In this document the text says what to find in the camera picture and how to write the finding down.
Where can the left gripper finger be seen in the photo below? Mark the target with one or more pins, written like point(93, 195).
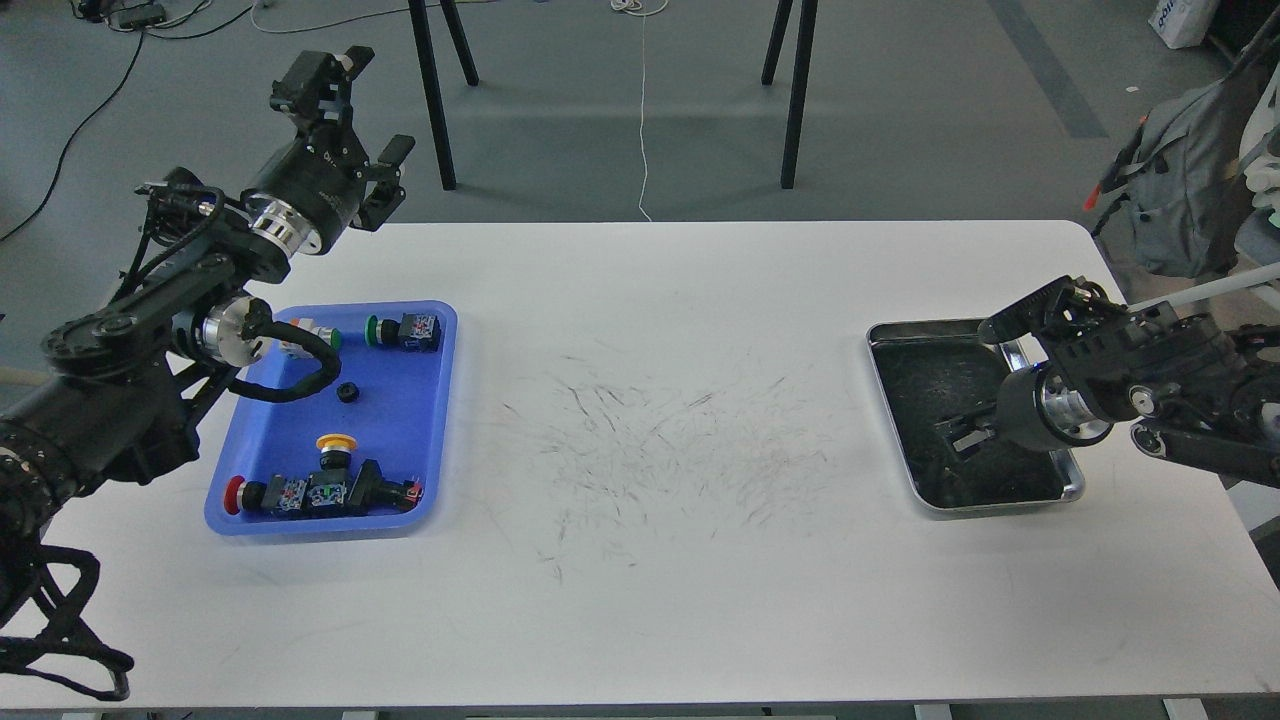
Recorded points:
point(315, 94)
point(387, 192)

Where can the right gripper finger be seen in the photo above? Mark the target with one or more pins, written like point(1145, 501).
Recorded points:
point(982, 417)
point(966, 443)

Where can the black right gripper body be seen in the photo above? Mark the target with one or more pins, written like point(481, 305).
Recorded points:
point(1019, 414)

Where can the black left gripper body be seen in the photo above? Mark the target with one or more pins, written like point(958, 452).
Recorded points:
point(307, 193)

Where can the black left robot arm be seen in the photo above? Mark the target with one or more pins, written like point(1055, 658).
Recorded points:
point(130, 383)

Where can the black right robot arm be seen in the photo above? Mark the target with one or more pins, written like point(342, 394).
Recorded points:
point(1191, 393)

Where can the silver metal tray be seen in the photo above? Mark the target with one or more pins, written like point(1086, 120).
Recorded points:
point(938, 382)

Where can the green black push button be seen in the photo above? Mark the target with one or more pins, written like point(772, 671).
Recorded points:
point(412, 332)

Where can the blue plastic tray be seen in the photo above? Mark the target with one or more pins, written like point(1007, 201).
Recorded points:
point(398, 419)

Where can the yellow mushroom push button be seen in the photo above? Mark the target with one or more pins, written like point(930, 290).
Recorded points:
point(335, 452)

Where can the grey backpack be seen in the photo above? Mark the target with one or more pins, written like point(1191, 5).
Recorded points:
point(1181, 179)

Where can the red push button assembly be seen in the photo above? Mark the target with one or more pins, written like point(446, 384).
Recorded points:
point(332, 491)

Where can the white box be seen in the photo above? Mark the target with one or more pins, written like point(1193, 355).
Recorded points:
point(1181, 24)

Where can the right black table legs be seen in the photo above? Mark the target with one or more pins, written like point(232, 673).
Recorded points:
point(805, 38)

